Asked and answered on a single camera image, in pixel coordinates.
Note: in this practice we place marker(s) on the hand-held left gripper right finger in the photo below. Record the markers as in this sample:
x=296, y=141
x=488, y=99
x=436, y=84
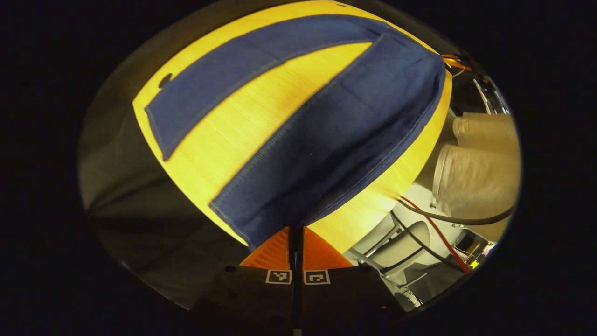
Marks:
x=340, y=296

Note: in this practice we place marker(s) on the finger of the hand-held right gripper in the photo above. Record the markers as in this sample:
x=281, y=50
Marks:
x=451, y=59

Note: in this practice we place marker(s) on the black backdrop cloth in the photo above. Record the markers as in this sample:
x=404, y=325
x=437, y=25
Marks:
x=140, y=233

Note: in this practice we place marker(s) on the grey chair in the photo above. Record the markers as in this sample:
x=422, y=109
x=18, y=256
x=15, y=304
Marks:
x=406, y=242

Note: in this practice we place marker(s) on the blue denim jeans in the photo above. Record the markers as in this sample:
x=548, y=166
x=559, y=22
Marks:
x=326, y=140

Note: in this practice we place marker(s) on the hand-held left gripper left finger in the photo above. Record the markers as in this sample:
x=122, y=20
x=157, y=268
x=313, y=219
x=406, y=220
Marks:
x=252, y=294

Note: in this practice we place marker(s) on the person's beige trousers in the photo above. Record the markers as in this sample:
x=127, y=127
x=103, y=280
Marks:
x=471, y=182

